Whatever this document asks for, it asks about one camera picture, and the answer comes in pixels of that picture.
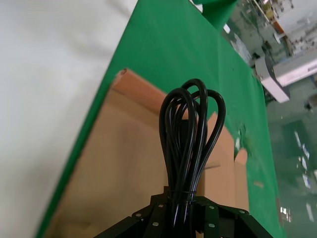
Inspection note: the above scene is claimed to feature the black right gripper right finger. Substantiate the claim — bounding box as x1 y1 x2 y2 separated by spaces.
192 195 250 238

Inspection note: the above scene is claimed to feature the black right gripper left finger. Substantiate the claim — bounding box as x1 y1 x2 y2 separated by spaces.
94 193 172 238

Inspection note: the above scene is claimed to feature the black power cable bundle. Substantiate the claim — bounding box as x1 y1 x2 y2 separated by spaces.
159 78 226 238

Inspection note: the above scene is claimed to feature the open brown cardboard box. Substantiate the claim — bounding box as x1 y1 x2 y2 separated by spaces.
43 68 250 238

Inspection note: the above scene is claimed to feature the grey white machine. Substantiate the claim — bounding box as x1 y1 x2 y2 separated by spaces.
254 53 317 103

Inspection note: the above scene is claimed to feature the green table cloth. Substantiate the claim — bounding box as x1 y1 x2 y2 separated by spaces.
34 0 288 238

